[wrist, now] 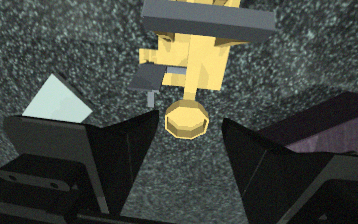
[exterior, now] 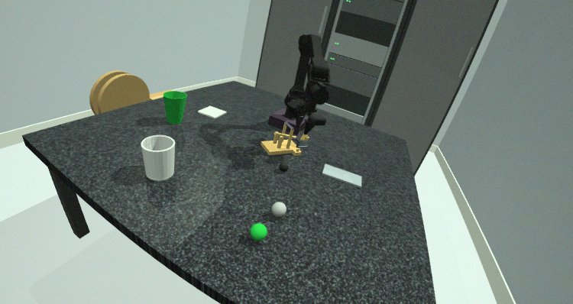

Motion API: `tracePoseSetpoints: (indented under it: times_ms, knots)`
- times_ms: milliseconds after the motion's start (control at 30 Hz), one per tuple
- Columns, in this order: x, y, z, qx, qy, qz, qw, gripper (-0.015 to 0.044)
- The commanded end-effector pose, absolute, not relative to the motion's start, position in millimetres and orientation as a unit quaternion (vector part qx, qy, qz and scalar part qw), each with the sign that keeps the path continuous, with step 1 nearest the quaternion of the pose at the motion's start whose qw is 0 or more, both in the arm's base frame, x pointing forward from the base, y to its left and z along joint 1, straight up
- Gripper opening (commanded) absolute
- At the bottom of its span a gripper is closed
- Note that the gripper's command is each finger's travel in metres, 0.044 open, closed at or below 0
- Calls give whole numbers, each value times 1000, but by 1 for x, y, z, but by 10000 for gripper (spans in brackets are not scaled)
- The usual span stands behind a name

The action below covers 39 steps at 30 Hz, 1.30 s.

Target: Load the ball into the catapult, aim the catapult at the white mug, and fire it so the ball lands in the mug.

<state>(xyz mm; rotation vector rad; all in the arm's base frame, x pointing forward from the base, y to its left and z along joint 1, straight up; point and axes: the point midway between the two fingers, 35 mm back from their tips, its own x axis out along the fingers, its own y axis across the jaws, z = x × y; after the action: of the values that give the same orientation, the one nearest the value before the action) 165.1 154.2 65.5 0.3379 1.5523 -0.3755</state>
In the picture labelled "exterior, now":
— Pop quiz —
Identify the green ball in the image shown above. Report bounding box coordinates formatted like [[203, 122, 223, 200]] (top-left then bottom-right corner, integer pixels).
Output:
[[250, 223, 267, 241]]

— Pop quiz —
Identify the white square block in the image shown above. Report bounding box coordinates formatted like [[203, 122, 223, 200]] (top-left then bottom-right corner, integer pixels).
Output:
[[198, 106, 226, 119]]

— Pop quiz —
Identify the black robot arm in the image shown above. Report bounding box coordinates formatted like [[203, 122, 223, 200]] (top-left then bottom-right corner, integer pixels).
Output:
[[282, 34, 331, 120]]

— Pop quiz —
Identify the green cup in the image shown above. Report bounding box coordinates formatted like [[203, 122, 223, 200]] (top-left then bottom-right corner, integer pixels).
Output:
[[163, 91, 187, 124]]

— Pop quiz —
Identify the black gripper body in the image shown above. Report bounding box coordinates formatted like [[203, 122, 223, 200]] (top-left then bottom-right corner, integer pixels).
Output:
[[301, 93, 327, 125]]

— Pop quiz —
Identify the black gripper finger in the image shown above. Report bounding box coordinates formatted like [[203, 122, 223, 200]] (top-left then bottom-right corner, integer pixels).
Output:
[[296, 112, 306, 128], [304, 119, 315, 134]]

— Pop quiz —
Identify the white ball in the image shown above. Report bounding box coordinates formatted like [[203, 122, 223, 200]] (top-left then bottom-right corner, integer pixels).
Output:
[[271, 202, 287, 217]]

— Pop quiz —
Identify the white cup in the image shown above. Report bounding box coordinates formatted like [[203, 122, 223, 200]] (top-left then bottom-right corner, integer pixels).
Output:
[[141, 135, 175, 181]]

